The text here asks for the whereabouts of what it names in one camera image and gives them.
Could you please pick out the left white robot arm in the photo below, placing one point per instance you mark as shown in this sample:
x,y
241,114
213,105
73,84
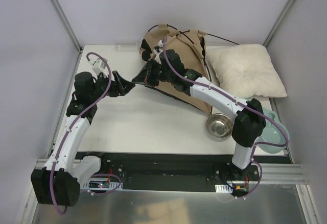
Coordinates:
x,y
59,181

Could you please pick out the clear plastic bottle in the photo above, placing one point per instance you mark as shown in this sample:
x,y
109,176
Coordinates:
x,y
127,46

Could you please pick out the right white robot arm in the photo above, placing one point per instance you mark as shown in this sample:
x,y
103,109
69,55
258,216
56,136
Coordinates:
x,y
246,116

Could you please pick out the green double pet bowl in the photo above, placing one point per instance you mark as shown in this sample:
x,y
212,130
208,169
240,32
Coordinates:
x,y
272,134

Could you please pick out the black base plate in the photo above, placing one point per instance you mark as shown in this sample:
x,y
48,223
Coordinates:
x,y
172,172

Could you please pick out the cream white pillow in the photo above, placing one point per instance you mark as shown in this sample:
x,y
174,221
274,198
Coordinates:
x,y
245,71

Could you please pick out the steel pet bowl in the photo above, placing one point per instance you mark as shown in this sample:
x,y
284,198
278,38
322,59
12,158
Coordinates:
x,y
219,126

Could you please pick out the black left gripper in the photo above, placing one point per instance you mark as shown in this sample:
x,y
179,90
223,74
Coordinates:
x,y
112,85

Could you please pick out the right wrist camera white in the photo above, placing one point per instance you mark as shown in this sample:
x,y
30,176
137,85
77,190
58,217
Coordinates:
x,y
157,51

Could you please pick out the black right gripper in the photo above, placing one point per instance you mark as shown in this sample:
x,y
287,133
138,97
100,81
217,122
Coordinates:
x,y
148,72

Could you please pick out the beige fabric pet tent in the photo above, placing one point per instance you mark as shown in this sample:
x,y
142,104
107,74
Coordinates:
x,y
189,55

